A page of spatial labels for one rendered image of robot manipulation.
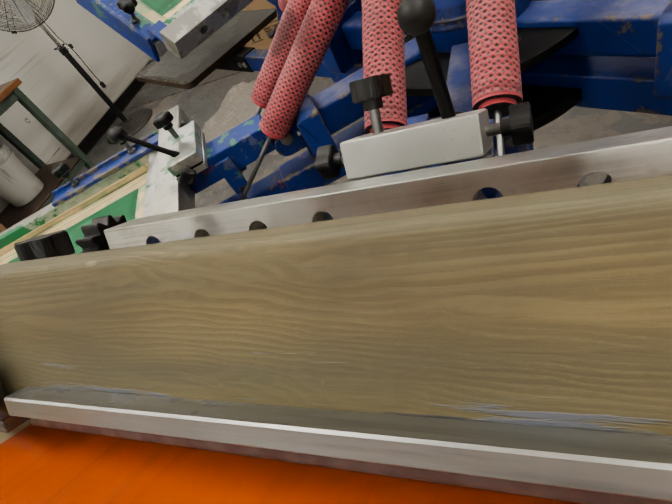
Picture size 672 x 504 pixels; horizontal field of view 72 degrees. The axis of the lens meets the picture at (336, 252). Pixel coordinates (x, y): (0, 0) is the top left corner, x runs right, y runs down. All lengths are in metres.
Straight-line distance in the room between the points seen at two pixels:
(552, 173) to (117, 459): 0.31
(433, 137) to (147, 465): 0.31
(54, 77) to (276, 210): 4.65
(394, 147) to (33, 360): 0.30
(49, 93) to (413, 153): 4.62
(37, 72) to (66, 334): 4.71
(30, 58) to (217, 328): 4.80
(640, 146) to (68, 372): 0.35
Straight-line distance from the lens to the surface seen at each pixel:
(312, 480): 0.22
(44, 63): 5.01
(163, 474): 0.26
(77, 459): 0.31
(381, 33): 0.59
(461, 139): 0.40
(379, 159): 0.42
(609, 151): 0.35
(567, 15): 0.83
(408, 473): 0.19
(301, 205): 0.40
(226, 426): 0.19
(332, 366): 0.17
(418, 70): 0.84
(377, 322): 0.15
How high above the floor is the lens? 1.39
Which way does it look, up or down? 42 degrees down
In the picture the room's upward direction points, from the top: 33 degrees counter-clockwise
